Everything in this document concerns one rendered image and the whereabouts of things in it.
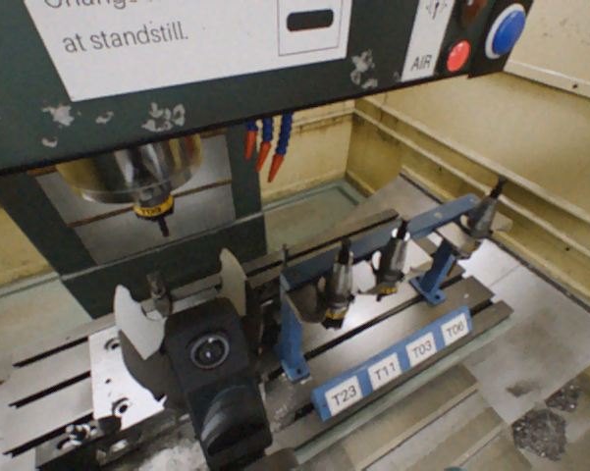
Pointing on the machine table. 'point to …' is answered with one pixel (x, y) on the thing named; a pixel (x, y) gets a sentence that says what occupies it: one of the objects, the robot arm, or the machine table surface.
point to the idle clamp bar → (267, 292)
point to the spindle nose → (134, 172)
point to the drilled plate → (149, 414)
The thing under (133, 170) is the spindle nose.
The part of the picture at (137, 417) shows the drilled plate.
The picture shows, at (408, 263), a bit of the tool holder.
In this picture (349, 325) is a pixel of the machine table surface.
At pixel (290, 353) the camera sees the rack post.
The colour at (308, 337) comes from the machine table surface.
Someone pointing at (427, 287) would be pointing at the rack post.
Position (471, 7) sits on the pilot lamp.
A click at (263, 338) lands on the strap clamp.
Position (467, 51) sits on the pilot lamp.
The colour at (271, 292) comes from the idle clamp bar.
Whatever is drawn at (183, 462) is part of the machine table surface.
